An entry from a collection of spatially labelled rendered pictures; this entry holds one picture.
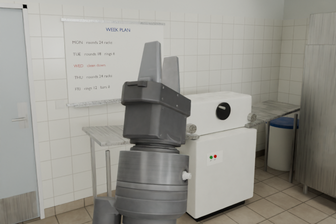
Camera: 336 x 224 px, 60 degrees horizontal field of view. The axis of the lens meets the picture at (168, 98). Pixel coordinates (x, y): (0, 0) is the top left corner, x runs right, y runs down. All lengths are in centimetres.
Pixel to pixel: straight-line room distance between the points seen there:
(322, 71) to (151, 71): 310
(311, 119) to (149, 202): 325
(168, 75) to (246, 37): 387
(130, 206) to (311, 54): 323
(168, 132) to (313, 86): 316
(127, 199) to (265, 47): 431
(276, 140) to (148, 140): 401
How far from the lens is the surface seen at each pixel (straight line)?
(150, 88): 33
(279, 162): 443
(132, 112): 35
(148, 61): 37
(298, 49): 467
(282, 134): 427
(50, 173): 323
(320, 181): 365
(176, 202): 35
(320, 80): 342
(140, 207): 34
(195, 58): 369
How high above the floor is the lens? 173
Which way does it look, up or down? 10 degrees down
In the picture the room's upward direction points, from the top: straight up
